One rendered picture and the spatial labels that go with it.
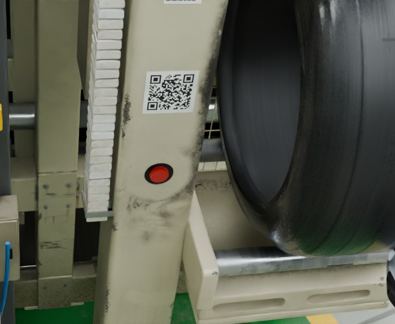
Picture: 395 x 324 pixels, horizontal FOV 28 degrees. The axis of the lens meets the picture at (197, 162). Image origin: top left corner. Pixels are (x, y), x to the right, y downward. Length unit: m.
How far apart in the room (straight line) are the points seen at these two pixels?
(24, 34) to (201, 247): 0.86
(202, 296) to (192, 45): 0.42
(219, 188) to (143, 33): 0.61
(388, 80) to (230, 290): 0.50
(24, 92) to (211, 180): 0.65
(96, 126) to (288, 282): 0.45
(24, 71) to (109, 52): 0.95
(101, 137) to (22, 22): 0.80
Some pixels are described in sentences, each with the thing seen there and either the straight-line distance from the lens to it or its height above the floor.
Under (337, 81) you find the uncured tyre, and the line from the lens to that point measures 1.04.
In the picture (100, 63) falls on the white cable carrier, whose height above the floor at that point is 1.26.
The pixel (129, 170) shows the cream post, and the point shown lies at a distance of 1.24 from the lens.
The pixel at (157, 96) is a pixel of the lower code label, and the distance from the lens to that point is 1.15.
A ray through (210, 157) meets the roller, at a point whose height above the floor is 0.90.
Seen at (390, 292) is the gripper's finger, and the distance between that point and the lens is 1.20.
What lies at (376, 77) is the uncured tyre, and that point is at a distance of 1.04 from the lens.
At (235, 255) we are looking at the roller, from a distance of 1.34.
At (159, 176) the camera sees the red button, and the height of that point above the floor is 1.06.
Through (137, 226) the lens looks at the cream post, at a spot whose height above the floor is 0.94.
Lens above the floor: 1.91
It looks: 41 degrees down
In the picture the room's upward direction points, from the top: 10 degrees clockwise
